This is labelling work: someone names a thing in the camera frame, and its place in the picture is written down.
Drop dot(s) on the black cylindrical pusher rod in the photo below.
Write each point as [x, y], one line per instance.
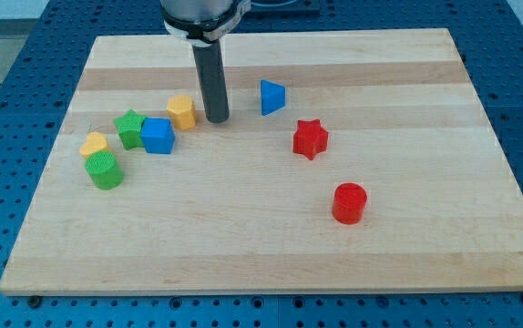
[210, 70]

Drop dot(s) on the yellow hexagon block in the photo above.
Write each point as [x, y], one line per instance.
[182, 112]

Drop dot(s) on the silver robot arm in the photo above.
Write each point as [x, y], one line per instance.
[203, 23]

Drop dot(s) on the blue cube block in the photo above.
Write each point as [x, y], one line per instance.
[157, 135]

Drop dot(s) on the blue triangle block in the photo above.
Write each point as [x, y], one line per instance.
[273, 97]

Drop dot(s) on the green star block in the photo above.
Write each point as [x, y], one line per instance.
[129, 128]

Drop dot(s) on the red star block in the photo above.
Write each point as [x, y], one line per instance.
[310, 138]

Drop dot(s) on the yellow heart block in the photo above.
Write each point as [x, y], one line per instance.
[95, 142]

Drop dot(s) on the green cylinder block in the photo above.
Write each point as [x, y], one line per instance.
[102, 167]

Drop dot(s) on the wooden board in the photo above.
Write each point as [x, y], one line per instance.
[233, 210]

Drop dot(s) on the red cylinder block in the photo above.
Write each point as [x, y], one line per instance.
[349, 201]

